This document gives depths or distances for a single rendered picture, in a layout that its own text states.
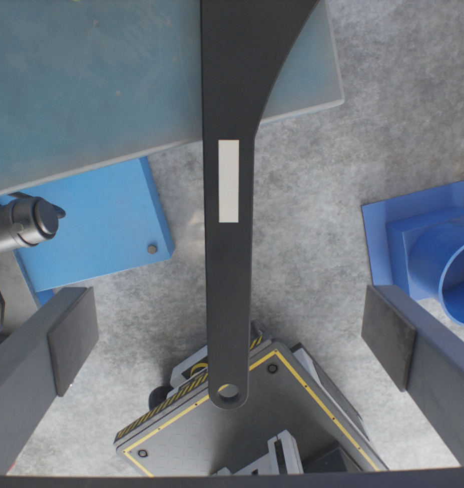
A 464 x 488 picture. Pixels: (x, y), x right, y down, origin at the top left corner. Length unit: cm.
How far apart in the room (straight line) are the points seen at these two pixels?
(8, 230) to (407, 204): 126
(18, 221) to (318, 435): 112
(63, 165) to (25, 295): 119
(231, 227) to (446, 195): 135
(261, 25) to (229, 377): 23
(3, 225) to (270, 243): 87
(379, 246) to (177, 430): 98
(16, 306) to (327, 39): 135
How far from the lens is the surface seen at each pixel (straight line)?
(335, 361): 163
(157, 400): 152
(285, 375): 122
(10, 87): 26
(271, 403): 128
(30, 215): 88
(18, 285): 142
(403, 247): 134
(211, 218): 23
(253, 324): 137
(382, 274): 150
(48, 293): 152
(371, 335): 17
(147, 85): 24
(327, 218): 138
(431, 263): 125
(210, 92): 22
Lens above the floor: 129
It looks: 74 degrees down
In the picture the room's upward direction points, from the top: 175 degrees clockwise
